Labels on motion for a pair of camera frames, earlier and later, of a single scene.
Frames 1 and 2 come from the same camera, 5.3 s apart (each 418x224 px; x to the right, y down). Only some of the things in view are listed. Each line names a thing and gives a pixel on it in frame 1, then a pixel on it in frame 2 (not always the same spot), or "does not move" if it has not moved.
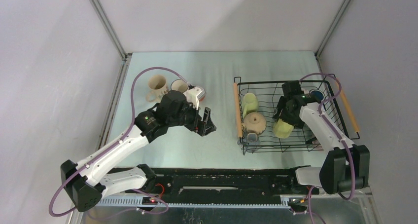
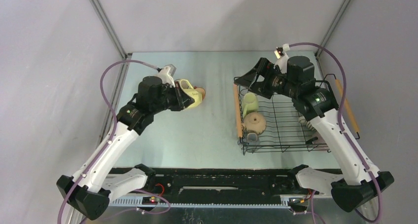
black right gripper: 297,122 -> 250,78
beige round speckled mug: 254,122 does not move
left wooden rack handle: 238,110 does not move
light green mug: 250,103 does not move
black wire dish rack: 255,104 does not move
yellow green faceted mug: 282,129 -> 193,93
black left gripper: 203,128 -> 182,99
